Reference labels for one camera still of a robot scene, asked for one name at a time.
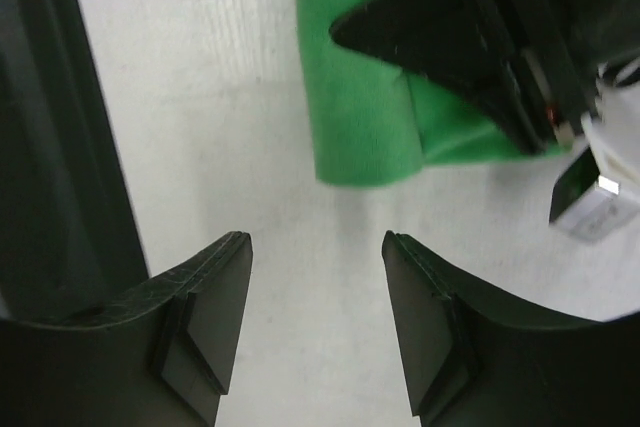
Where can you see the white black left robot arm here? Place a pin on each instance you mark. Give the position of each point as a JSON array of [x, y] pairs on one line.
[[617, 116]]

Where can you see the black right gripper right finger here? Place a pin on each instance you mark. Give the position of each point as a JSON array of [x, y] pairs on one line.
[[474, 354]]

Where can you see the aluminium front frame rail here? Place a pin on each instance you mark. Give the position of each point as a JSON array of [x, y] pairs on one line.
[[68, 235]]

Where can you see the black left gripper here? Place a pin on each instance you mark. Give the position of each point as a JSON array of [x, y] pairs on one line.
[[529, 66]]

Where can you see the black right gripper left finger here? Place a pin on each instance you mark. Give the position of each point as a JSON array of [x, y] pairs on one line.
[[159, 354]]

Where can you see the green cloth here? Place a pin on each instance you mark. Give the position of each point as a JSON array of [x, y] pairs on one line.
[[373, 123]]

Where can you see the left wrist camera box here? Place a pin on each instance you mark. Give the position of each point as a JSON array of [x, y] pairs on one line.
[[594, 196]]

